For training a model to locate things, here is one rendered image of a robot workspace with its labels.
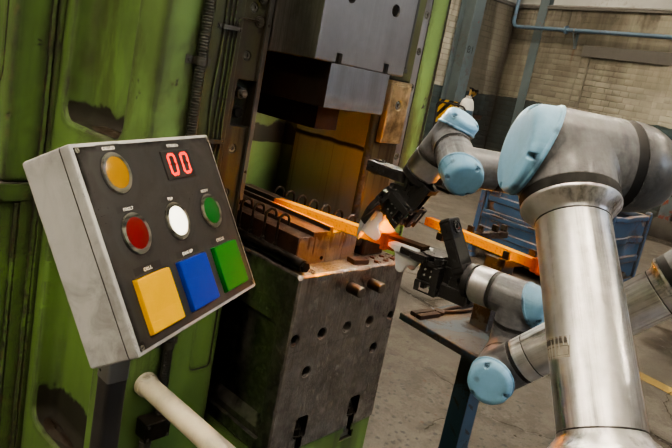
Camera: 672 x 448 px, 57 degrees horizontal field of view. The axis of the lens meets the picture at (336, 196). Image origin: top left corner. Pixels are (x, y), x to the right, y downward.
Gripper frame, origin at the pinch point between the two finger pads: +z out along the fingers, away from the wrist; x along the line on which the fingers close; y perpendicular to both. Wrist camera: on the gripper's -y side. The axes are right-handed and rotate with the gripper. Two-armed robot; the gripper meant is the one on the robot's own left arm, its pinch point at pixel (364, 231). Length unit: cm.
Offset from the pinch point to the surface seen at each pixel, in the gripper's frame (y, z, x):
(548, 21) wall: -417, 35, 846
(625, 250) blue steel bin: -22, 83, 416
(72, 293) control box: 10, -6, -72
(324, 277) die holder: 3.7, 10.2, -8.4
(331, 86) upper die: -21.5, -22.8, -11.0
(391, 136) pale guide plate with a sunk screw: -26.6, -7.2, 28.9
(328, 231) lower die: -5.7, 5.8, -3.1
